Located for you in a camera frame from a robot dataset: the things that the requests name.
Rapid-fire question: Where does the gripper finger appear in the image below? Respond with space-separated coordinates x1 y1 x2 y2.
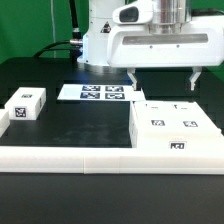
189 67 202 90
127 68 137 90

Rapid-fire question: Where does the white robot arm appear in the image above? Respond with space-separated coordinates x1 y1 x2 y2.
78 0 224 82

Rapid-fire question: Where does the white cabinet body box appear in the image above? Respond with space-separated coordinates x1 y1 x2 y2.
129 100 224 150

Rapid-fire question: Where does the white cabinet top box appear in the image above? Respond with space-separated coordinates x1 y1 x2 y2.
5 87 46 120

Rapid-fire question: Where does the white cable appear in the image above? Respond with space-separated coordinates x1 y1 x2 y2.
49 0 56 58

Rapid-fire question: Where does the white cabinet door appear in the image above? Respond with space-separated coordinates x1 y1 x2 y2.
165 102 221 137
129 101 177 139

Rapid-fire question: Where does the white marker sheet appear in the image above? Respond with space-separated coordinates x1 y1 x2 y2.
58 84 145 101

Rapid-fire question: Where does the black cable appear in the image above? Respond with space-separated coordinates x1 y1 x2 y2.
32 0 83 58

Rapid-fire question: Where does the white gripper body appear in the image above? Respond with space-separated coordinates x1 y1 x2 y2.
107 0 224 68

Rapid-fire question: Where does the white U-shaped fence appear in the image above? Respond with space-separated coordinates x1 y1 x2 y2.
0 108 224 175

